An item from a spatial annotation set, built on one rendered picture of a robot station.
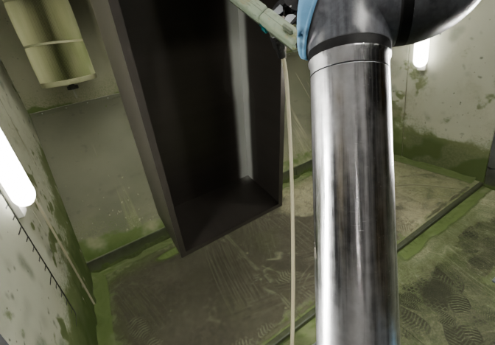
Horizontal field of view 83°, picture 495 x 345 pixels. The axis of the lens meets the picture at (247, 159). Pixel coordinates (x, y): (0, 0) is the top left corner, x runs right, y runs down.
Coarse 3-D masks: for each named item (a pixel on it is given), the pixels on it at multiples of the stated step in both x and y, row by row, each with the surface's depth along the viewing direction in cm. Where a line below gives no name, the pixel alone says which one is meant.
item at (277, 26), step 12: (240, 0) 87; (252, 0) 86; (252, 12) 85; (264, 12) 84; (264, 24) 84; (276, 24) 82; (288, 24) 81; (276, 36) 84; (288, 36) 80; (276, 48) 95
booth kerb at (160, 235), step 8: (296, 168) 259; (304, 168) 265; (288, 176) 257; (296, 176) 262; (152, 232) 203; (160, 232) 205; (136, 240) 198; (144, 240) 201; (152, 240) 204; (160, 240) 207; (120, 248) 193; (128, 248) 196; (136, 248) 199; (144, 248) 202; (104, 256) 189; (112, 256) 192; (120, 256) 195; (128, 256) 198; (136, 256) 200; (88, 264) 185; (96, 264) 188; (104, 264) 190; (112, 264) 193; (96, 272) 189
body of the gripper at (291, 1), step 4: (284, 0) 87; (288, 0) 87; (292, 0) 86; (296, 0) 86; (288, 4) 87; (292, 4) 86; (296, 4) 86; (284, 8) 88; (288, 8) 88; (292, 8) 86; (296, 8) 86; (284, 12) 91; (288, 12) 90; (292, 12) 86; (296, 24) 91
